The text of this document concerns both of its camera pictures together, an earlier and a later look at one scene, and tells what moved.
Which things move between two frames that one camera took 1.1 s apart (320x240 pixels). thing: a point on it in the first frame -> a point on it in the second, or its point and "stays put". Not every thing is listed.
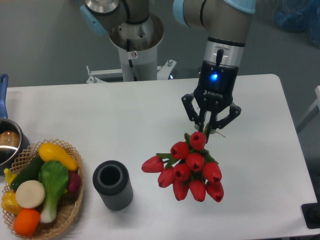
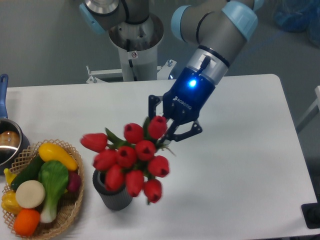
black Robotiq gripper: (214, 91) -> (182, 103)
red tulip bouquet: (189, 168) -> (130, 163)
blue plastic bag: (299, 16) stays put
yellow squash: (48, 151) stays put
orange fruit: (26, 222) stays put
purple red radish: (74, 181) stays put
